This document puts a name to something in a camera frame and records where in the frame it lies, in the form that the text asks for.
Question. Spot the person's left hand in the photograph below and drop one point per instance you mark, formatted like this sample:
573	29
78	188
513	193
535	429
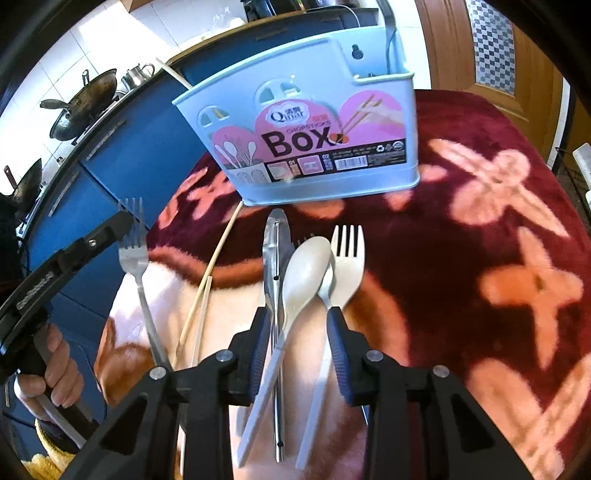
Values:
62	369

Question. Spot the wooden chopstick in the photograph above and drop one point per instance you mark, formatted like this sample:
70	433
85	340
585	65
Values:
221	258
202	318
173	74

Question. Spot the red floral blanket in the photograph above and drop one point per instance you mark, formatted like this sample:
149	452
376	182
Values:
461	277

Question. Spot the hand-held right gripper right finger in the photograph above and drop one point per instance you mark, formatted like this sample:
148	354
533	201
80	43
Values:
339	360

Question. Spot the metal table knife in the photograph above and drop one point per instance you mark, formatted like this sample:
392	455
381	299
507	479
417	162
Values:
275	258

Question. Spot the light blue utensil holder box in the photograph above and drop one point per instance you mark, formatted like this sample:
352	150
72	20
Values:
323	83

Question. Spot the black metal rack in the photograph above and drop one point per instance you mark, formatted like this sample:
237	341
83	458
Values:
570	166

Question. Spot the wooden door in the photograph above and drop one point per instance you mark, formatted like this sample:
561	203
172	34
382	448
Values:
508	60

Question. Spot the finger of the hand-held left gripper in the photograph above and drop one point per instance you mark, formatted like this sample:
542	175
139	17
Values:
99	235

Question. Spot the shiny metal fork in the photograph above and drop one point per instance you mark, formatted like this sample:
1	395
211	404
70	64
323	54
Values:
134	261

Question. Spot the large black wok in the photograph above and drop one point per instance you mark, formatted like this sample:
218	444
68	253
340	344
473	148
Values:
87	99

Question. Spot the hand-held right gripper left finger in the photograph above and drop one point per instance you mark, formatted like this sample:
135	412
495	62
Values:
261	350

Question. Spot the small black wok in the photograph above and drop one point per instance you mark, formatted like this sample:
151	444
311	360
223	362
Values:
25	187

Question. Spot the metal kettle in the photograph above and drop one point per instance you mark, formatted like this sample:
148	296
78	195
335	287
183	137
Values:
136	76

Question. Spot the white plastic fork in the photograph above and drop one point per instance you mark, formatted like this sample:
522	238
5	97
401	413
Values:
347	277

